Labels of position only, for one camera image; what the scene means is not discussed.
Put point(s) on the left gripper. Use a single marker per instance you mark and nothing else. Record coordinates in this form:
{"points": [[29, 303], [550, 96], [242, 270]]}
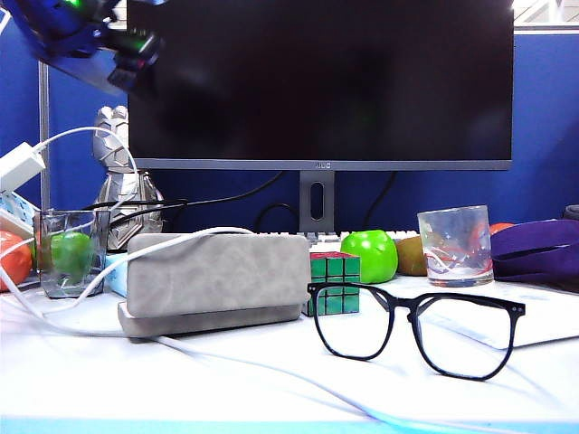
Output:
{"points": [[135, 65]]}

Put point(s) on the grey suede glasses case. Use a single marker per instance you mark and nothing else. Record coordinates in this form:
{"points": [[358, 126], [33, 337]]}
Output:
{"points": [[217, 280]]}

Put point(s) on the rubik's cube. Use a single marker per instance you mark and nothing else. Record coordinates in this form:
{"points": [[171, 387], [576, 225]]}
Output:
{"points": [[337, 269]]}

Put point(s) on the black framed glasses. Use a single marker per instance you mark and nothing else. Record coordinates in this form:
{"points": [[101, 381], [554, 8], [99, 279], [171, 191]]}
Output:
{"points": [[517, 309]]}

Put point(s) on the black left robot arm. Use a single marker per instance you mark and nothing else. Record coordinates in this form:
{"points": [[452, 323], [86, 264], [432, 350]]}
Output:
{"points": [[59, 27]]}

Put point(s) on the silver robot figurine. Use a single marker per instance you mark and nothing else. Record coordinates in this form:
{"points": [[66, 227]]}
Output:
{"points": [[111, 144]]}

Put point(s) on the white charger adapter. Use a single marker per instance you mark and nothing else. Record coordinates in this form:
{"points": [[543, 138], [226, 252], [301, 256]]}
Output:
{"points": [[18, 167]]}

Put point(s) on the black computer monitor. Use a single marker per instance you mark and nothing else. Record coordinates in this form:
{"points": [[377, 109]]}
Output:
{"points": [[316, 90]]}

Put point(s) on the smoky square glass cup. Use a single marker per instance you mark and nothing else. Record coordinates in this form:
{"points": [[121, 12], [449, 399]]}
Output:
{"points": [[101, 253]]}

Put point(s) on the blue and white box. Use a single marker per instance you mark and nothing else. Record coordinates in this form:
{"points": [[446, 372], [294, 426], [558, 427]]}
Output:
{"points": [[16, 214]]}

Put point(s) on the green apple behind glass cup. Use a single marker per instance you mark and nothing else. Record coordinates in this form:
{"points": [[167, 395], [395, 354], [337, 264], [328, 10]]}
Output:
{"points": [[70, 255]]}

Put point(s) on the light blue wet wipes pack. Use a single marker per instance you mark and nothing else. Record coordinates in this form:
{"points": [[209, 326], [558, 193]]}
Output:
{"points": [[116, 276]]}

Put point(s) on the grey monitor stand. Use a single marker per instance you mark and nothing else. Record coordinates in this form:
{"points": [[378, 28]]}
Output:
{"points": [[305, 199]]}

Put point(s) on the large orange fruit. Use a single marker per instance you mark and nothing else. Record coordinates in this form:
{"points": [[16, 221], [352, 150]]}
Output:
{"points": [[13, 267]]}

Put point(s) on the white and grey keyboard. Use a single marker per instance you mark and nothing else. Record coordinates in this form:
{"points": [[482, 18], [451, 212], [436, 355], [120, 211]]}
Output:
{"points": [[325, 242]]}

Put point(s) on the shiny green apple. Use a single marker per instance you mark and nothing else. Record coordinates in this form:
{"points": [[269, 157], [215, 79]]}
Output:
{"points": [[368, 257]]}

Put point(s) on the brown kiwi fruit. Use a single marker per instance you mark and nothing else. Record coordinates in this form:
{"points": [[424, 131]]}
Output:
{"points": [[410, 257]]}

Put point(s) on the clear tumbler with red swirls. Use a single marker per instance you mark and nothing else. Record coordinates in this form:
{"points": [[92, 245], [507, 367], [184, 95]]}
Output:
{"points": [[454, 244]]}

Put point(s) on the small orange fruit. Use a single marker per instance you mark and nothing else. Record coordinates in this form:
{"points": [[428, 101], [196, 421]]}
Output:
{"points": [[499, 229]]}

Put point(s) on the purple fabric bag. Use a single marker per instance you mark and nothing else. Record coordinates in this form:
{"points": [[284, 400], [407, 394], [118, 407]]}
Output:
{"points": [[534, 244]]}

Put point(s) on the dark rounded object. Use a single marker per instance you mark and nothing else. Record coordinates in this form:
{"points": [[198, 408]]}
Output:
{"points": [[572, 212]]}

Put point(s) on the white paper sheet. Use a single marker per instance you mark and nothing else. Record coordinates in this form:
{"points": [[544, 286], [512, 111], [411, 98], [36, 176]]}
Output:
{"points": [[543, 316]]}

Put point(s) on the grey partition post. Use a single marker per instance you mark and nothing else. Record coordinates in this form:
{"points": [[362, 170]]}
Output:
{"points": [[44, 135]]}

